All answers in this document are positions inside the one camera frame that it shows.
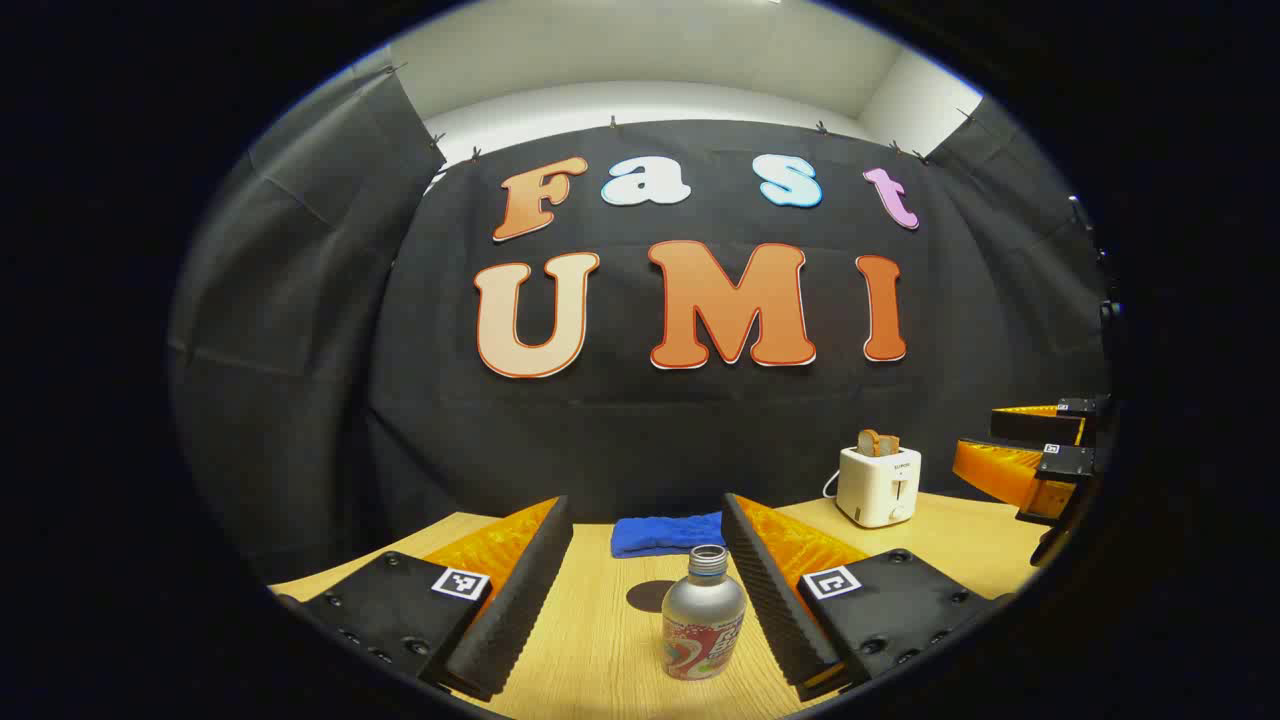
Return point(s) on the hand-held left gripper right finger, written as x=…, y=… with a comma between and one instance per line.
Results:
x=770, y=600

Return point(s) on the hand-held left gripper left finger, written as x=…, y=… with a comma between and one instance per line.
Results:
x=520, y=600

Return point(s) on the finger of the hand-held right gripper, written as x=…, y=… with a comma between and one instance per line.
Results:
x=1065, y=463
x=1040, y=425

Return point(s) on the silver water bottle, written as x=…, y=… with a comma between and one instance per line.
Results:
x=700, y=610

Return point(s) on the dark round coaster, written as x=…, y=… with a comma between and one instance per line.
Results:
x=645, y=597

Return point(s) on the blue folded cloth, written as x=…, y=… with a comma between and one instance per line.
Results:
x=660, y=535

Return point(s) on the white toaster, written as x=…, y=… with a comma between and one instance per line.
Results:
x=875, y=490

